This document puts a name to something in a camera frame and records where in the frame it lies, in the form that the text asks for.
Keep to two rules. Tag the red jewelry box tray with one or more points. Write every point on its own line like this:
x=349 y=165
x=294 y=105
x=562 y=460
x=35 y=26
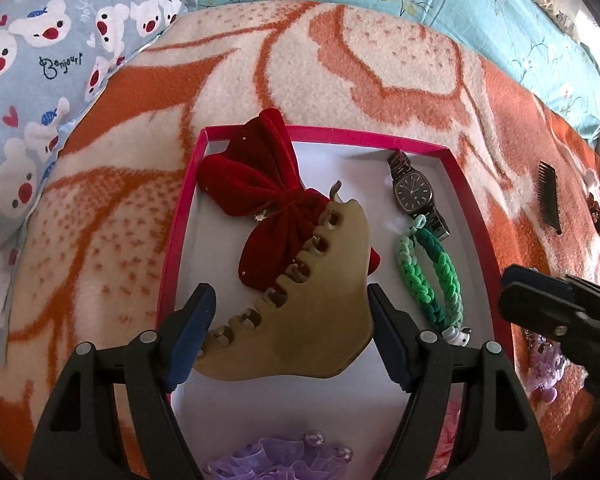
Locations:
x=360 y=407

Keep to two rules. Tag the orange white floral blanket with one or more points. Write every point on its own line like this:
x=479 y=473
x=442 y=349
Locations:
x=94 y=251

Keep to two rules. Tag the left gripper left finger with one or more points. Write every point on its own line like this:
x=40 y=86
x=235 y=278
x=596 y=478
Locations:
x=79 y=434

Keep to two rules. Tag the pink flower scrunchie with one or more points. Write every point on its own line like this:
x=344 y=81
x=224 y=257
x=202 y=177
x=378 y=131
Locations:
x=444 y=449

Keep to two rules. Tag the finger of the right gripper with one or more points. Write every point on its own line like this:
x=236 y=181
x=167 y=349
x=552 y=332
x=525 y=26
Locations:
x=567 y=287
x=575 y=327

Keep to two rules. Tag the red velvet bow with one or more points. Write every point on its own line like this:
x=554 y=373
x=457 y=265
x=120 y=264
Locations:
x=258 y=175

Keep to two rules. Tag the beige hair claw clip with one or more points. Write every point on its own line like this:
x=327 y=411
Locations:
x=298 y=328

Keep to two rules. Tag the blue bear print pillow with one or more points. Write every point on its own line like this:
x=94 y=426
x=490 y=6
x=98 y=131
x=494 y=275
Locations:
x=56 y=57

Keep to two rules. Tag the metal wrist watch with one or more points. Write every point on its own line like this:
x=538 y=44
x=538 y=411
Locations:
x=414 y=194

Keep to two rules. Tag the purple flower scrunchie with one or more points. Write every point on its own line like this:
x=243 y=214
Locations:
x=310 y=457

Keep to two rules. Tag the black hair comb clip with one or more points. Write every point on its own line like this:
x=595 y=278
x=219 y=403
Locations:
x=548 y=196

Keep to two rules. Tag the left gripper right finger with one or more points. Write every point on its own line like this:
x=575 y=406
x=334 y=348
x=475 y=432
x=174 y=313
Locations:
x=497 y=436

